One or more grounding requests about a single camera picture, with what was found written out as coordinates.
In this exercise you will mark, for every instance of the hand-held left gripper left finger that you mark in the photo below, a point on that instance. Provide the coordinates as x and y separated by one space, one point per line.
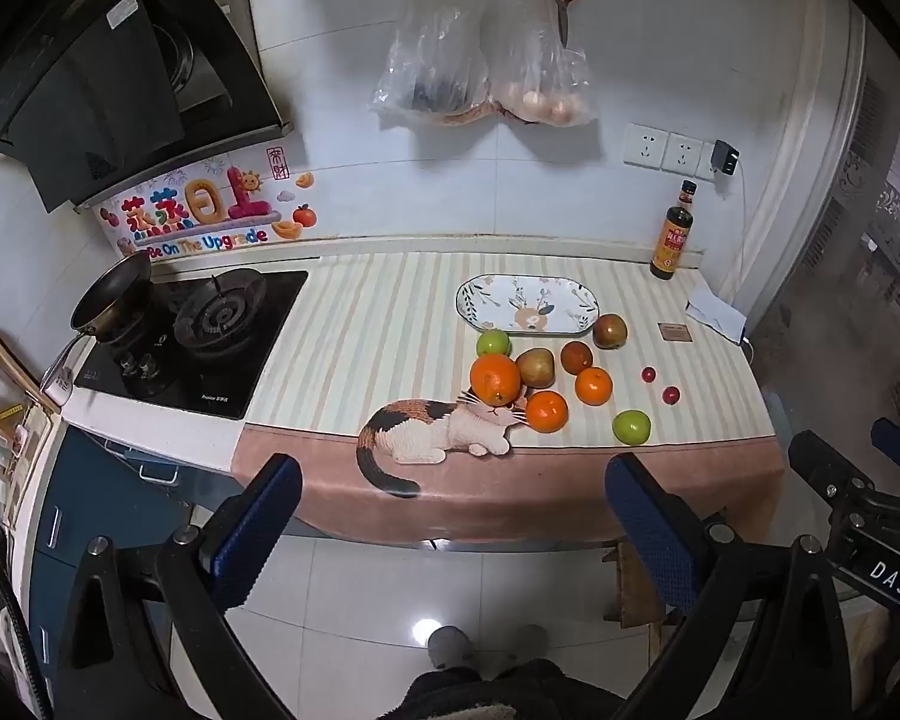
259 532

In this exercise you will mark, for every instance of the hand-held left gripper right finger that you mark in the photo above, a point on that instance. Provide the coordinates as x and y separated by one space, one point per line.
649 532

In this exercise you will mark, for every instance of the green apple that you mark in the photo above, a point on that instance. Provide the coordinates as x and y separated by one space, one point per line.
631 427
493 343

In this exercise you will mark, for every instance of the small orange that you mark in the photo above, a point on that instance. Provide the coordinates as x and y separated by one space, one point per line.
593 385
547 411

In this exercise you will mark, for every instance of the dark red orange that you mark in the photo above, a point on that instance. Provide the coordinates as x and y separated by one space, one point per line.
576 357

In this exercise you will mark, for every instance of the yellowish red apple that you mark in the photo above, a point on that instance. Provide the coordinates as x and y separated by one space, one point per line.
536 366

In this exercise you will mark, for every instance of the dark red apple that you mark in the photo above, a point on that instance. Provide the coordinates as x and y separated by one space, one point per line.
610 331

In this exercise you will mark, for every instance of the large orange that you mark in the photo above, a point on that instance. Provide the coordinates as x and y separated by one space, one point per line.
495 379

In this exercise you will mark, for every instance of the oval floral plate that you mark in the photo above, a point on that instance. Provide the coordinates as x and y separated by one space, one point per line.
510 300

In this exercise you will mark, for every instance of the wooden stool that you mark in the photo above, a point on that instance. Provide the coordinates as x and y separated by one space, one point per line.
634 585

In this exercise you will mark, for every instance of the person's right foot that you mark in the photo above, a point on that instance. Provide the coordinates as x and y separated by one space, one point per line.
523 641

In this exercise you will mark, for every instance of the person's foot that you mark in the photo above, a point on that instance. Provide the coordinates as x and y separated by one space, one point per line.
523 641
450 646

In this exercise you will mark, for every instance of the blue kitchen cabinet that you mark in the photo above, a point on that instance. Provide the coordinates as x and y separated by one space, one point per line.
97 480

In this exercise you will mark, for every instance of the black gas stove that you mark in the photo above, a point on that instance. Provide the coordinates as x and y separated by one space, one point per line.
255 360

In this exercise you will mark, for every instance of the white folded paper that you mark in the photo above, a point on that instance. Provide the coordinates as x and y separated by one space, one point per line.
712 311

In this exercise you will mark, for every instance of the brown square coaster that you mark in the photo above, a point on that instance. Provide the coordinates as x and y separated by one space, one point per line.
673 331

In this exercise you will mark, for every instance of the frosted glass door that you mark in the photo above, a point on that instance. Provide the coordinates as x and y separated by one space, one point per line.
870 240

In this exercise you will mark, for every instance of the person's dark trousers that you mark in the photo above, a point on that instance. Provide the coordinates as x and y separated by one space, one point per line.
495 690

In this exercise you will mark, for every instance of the person's left foot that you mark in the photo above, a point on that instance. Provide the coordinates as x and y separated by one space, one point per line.
450 646

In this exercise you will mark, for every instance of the soy sauce bottle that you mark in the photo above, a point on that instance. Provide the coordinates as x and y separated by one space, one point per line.
671 240

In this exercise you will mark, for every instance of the black frying pan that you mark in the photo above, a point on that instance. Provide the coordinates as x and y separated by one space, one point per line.
112 296

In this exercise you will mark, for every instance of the wooden shelf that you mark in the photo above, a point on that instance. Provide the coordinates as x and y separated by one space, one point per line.
0 427

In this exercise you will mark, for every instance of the black charger plug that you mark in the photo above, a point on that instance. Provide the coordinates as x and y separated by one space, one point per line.
724 157

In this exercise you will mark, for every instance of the clear plastic bag with eggs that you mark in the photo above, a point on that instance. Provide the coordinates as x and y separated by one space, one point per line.
540 82

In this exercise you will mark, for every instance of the black range hood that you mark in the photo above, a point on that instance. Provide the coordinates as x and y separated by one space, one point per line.
82 90

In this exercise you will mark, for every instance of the clear plastic bag dark contents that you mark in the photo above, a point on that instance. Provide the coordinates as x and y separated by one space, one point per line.
427 52

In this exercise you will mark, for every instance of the white door frame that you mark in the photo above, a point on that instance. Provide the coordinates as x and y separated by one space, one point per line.
810 165

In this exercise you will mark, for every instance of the colourful wall sticker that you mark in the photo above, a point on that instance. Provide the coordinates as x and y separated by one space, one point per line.
195 202

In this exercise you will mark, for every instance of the white wall socket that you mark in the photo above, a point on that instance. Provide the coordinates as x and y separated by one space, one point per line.
646 146
682 154

